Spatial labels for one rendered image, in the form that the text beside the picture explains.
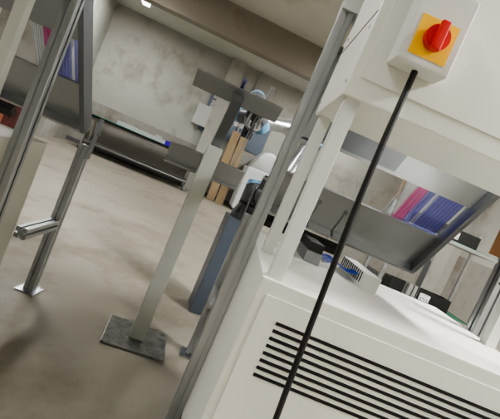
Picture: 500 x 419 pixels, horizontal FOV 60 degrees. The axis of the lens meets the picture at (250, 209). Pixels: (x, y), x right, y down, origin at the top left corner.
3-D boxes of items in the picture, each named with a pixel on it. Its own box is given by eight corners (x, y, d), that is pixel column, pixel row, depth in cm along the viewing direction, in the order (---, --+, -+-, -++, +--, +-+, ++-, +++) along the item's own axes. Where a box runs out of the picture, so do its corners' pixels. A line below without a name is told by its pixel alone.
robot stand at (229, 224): (188, 299, 247) (226, 210, 243) (217, 310, 250) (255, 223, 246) (188, 311, 229) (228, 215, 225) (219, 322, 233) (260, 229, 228)
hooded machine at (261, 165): (255, 217, 921) (280, 159, 911) (259, 221, 866) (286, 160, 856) (226, 204, 909) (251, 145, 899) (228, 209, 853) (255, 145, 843)
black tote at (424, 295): (386, 288, 374) (391, 277, 373) (379, 283, 391) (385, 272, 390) (445, 313, 377) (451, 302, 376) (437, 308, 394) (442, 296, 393)
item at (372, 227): (264, 204, 177) (266, 199, 179) (410, 266, 180) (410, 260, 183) (281, 172, 163) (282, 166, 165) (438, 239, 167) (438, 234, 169)
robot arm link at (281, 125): (301, 120, 245) (234, 101, 214) (316, 123, 237) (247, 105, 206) (296, 140, 248) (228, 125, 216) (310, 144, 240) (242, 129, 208)
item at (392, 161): (298, 140, 148) (301, 132, 152) (471, 215, 152) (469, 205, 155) (342, 56, 125) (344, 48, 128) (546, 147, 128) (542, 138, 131)
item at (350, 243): (262, 209, 176) (266, 198, 181) (409, 272, 179) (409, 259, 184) (262, 208, 175) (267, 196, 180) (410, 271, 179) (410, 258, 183)
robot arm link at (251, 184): (251, 202, 243) (260, 179, 242) (266, 209, 233) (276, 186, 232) (235, 196, 235) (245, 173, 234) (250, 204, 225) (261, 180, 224)
